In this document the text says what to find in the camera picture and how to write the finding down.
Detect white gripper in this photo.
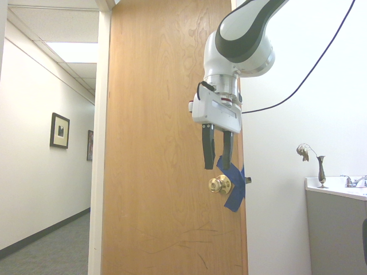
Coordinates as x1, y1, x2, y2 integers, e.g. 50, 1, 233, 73
188, 81, 243, 170

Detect brown wooden door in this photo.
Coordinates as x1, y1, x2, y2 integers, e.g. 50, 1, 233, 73
100, 0, 249, 275

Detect brass door knob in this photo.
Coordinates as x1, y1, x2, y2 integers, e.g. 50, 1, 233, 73
208, 174, 233, 196

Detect blue painter tape strips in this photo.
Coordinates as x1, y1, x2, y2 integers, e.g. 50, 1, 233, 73
216, 154, 247, 213

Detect slim metal bud vase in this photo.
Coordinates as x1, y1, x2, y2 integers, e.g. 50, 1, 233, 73
317, 155, 330, 189

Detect dark framed colourful picture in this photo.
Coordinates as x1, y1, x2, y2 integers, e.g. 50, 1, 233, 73
86, 129, 94, 162

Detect chrome sink faucet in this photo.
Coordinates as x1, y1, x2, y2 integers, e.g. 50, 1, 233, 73
339, 174, 367, 188

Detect gray vanity white countertop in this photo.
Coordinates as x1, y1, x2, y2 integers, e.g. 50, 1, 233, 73
304, 175, 367, 275

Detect black framed picture white mat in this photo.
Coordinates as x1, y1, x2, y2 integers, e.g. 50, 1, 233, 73
49, 112, 71, 150

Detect fluorescent ceiling light panel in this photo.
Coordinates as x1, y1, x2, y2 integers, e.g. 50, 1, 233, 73
45, 41, 98, 61

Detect black rounded object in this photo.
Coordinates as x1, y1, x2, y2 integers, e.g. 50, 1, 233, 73
361, 217, 367, 266

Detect black rubber baseboard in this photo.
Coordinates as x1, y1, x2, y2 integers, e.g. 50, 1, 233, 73
0, 207, 91, 260

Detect thin black cable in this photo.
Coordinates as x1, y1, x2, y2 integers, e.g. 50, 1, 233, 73
241, 0, 357, 115

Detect white door frame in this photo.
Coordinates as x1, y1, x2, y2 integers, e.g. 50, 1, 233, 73
87, 0, 121, 275

